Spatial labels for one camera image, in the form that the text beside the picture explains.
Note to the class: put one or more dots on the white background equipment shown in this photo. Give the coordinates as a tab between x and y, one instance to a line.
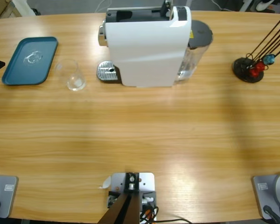
263	4

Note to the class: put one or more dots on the clear drinking glass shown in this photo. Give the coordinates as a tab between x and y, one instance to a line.
75	84

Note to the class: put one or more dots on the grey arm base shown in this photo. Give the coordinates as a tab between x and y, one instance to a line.
261	193
7	198

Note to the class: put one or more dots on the black capsule stand with rods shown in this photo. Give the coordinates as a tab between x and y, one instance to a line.
241	67

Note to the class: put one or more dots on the teal plastic tray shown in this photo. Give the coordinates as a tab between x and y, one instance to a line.
25	70

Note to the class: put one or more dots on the white capsule coffee machine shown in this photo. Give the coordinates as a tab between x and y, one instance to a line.
142	46

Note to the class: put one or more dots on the white block with dark post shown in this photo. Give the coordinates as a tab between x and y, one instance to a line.
147	180

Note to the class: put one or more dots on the clear water tank black lid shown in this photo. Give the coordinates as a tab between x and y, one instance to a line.
200	32

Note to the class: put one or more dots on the white paper tag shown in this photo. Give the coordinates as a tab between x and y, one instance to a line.
106	183

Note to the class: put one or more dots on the blue coffee capsule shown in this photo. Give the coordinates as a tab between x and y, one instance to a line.
269	59

